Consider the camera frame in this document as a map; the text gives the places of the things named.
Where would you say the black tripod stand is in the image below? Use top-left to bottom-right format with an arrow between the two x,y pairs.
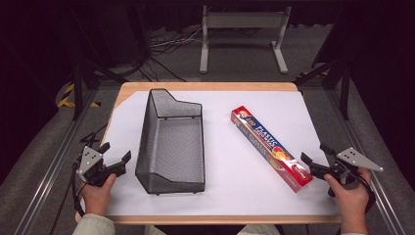
293,48 -> 357,121
71,58 -> 129,121

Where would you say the white table mat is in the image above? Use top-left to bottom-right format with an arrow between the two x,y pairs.
79,90 -> 339,217

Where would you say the black floor cable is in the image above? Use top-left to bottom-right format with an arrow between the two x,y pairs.
142,56 -> 188,83

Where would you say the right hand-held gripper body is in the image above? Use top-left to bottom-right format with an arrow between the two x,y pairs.
328,146 -> 385,188

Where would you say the yellow black hazard tape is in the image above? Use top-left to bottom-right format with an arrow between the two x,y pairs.
57,82 -> 102,109

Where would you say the person's right hand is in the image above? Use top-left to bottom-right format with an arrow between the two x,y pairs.
323,166 -> 373,216

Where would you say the black mesh basket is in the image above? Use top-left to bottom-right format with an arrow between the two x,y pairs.
134,88 -> 207,196

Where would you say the left hand-held gripper cable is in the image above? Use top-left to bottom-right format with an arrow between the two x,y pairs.
70,161 -> 87,218

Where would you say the white floor cable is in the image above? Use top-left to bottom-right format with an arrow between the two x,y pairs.
150,26 -> 205,49

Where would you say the thin black cable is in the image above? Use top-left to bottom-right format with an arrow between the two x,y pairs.
79,122 -> 111,148

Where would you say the right hand-held gripper cable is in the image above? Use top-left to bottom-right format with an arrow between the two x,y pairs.
346,167 -> 377,213

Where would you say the aluminium floor rail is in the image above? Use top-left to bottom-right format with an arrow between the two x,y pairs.
13,87 -> 101,235
326,88 -> 407,235

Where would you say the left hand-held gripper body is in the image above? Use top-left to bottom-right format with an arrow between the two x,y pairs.
75,145 -> 114,188

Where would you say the grey metal stand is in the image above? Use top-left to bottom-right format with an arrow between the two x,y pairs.
199,4 -> 293,75

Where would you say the person's left hand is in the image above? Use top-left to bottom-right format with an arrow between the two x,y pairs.
80,172 -> 117,217

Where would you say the hand-held gripper cable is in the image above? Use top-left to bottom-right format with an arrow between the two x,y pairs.
70,161 -> 87,218
346,167 -> 377,213

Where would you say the red plastic wrap box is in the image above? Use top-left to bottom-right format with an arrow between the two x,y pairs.
230,105 -> 314,194

